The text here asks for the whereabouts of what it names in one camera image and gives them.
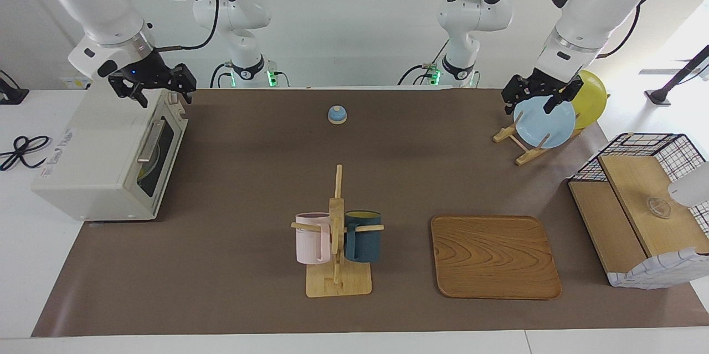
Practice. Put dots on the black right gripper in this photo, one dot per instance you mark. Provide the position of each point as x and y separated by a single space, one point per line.
147 68

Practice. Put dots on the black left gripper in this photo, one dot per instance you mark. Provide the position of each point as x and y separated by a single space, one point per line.
548 81

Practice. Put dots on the mint green plate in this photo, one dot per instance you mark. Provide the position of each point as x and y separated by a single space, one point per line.
146 168

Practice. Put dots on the cream toaster oven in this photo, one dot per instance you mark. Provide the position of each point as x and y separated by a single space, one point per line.
94 154

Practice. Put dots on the light blue plate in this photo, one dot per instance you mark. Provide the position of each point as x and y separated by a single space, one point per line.
545 127

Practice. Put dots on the yellow plate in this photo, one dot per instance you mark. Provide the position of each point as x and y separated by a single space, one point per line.
592 99

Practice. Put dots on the wooden plate rack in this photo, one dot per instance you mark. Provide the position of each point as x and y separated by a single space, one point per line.
530 155

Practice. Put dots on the white box with yellow label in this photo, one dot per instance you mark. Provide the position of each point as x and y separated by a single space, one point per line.
75 83

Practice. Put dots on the brown table mat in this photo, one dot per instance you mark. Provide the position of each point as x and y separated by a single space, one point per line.
249 176

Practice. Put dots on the light wooden step shelf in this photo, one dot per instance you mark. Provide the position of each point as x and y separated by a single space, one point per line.
637 188

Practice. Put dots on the small black stand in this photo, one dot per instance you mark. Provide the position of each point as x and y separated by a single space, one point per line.
11 96

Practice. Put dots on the small clear glass cup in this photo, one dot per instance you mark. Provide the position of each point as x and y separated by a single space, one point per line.
658 208

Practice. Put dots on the brown wooden tray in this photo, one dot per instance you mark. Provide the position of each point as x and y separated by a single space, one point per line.
493 260

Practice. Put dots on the white rounded device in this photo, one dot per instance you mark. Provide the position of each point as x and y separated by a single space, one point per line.
692 186

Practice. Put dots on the pink mug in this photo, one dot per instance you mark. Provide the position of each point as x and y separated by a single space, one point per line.
310 240

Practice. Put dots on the dark blue mug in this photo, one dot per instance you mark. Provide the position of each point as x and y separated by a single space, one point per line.
365 243

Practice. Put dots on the wooden mug rack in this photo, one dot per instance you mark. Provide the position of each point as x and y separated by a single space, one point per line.
338 286

